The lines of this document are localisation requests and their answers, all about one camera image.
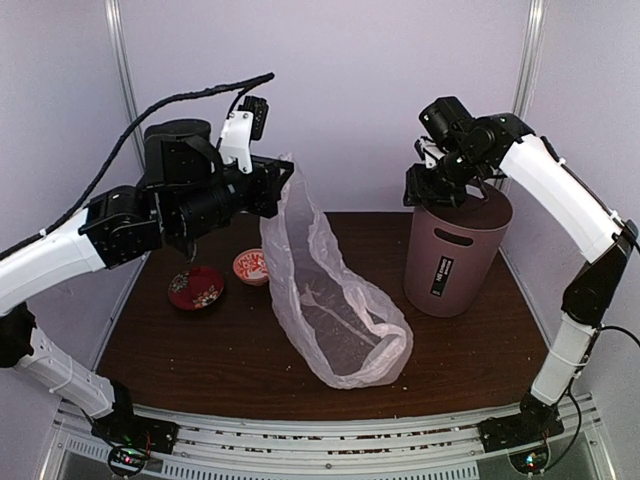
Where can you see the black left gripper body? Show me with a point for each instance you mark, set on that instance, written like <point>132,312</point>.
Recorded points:
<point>262,200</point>

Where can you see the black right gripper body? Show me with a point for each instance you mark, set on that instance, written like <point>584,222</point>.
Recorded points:
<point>438,188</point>

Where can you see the mauve plastic trash bin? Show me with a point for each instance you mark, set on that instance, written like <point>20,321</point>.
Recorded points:
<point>451,250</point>

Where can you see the pink translucent plastic bag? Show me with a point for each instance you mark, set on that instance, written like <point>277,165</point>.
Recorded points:
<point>348,331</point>

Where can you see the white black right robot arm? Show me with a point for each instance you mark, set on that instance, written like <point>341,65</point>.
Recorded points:
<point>475,148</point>

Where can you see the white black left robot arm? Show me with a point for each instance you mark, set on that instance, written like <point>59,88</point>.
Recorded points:
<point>189,188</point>

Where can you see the red white patterned bowl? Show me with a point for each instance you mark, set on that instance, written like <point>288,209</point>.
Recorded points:
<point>250,267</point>

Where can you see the red floral plate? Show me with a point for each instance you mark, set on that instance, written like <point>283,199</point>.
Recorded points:
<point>195,288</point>

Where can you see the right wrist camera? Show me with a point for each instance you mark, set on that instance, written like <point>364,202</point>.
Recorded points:
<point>429,153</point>

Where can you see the right aluminium frame post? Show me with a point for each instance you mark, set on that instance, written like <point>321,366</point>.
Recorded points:
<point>530,57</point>

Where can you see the aluminium frame post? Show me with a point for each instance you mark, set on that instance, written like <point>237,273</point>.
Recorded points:
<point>118,43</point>
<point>530,57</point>

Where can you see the left aluminium frame post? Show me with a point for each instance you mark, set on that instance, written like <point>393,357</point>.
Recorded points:
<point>118,43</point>

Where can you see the aluminium front rail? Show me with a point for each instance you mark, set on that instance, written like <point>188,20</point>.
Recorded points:
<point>444,446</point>

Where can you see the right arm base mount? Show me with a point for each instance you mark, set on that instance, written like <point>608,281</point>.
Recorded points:
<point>526,444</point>

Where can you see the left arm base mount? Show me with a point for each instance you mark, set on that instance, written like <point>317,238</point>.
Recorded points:
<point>133,440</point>

